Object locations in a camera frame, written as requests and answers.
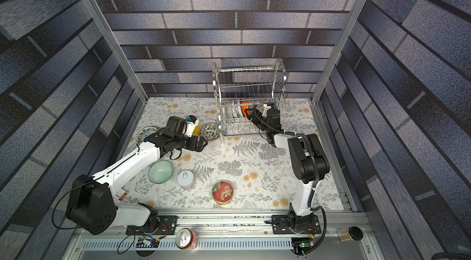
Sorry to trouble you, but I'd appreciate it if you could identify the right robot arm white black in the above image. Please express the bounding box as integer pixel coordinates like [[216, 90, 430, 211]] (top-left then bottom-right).
[[245, 104, 330, 233]]

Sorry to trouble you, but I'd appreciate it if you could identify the black white leaf bowl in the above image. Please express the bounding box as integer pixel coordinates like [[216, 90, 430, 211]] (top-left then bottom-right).
[[200, 123, 220, 141]]

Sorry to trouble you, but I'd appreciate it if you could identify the orange plastic bowl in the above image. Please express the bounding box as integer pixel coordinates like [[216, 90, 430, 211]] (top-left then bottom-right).
[[240, 101, 249, 118]]

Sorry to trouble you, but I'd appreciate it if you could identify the glass jar black lid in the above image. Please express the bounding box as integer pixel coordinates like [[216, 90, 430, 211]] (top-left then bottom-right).
[[337, 226, 364, 242]]

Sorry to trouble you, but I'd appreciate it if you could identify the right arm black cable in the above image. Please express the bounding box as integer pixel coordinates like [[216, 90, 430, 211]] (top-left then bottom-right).
[[245, 105, 327, 255]]

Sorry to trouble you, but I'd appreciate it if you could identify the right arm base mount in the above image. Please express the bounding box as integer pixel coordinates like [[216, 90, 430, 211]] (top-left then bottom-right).
[[268, 213, 322, 235]]

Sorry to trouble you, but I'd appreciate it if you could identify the blue yellow patterned plate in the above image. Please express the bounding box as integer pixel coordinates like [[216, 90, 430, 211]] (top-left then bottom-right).
[[135, 126, 158, 145]]

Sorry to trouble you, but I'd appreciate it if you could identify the yellow plastic bowl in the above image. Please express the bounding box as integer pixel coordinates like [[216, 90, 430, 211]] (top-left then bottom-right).
[[193, 120, 201, 136]]

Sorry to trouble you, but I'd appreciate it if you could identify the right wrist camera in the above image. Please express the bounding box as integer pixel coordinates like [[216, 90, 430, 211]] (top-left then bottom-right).
[[262, 104, 272, 115]]

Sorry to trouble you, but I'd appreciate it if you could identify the floral table mat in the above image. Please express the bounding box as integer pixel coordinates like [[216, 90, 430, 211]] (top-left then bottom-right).
[[123, 98, 343, 210]]

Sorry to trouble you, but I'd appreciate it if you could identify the stainless steel dish rack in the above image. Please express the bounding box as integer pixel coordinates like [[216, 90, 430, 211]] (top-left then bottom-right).
[[212, 58, 288, 139]]

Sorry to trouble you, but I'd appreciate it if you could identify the white brown dotted bowl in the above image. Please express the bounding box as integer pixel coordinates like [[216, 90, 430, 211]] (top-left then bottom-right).
[[231, 106, 238, 118]]

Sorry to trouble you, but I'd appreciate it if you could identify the small red white box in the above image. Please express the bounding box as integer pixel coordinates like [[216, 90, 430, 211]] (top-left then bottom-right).
[[116, 190, 128, 201]]

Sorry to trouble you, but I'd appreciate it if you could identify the pale green ceramic bowl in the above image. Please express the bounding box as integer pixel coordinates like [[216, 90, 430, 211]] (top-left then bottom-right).
[[148, 161, 173, 185]]

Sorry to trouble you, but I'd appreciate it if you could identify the red floral bowl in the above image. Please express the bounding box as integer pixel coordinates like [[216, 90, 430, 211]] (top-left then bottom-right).
[[212, 180, 234, 205]]

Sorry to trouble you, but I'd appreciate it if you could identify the blue white floral bowl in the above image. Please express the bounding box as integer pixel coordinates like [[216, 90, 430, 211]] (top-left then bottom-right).
[[235, 102, 244, 118]]

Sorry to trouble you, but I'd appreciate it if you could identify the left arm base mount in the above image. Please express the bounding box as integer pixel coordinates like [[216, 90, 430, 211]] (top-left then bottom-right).
[[126, 215, 179, 236]]

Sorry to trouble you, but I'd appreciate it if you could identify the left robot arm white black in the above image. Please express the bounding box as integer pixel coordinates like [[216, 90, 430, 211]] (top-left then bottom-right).
[[66, 115, 208, 235]]

